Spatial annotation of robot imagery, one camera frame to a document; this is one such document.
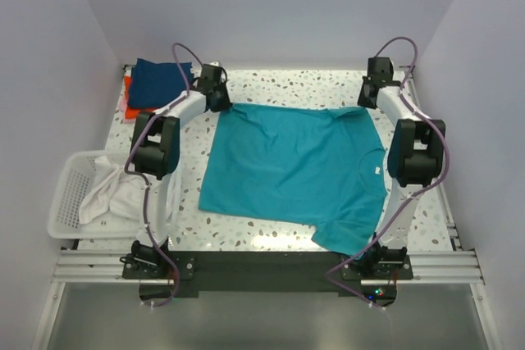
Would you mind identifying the teal t shirt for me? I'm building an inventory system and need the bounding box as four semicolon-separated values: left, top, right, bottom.
199;104;386;255

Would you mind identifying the folded pink t shirt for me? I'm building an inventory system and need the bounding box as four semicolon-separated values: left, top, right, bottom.
121;75;137;122

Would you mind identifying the white plastic basket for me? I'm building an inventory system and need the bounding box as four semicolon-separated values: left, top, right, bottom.
47;150;139;239

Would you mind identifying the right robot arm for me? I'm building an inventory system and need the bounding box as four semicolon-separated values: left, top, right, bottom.
351;56;445;280

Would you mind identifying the folded navy blue t shirt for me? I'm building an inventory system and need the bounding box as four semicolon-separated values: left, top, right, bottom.
128;58;194;109

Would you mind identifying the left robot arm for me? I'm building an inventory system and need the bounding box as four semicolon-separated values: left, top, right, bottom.
123;64;231;278

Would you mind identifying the folded orange t shirt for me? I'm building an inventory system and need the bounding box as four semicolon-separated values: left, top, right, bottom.
121;75;156;120

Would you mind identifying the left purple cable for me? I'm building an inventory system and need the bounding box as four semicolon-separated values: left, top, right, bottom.
122;42;206;310

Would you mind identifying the white t shirt in basket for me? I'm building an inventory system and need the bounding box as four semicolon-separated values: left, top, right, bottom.
79;156;145;225

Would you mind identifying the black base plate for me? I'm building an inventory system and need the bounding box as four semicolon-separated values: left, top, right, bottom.
120;248;414;306

